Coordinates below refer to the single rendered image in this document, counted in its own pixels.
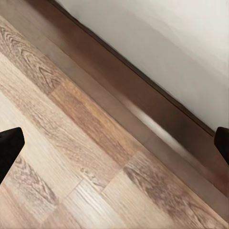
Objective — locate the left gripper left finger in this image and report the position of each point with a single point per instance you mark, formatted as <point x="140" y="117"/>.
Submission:
<point x="11" y="143"/>

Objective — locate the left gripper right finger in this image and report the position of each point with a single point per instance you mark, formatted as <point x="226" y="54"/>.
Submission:
<point x="221" y="141"/>

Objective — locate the bed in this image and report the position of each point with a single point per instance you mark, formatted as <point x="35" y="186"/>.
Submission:
<point x="160" y="68"/>

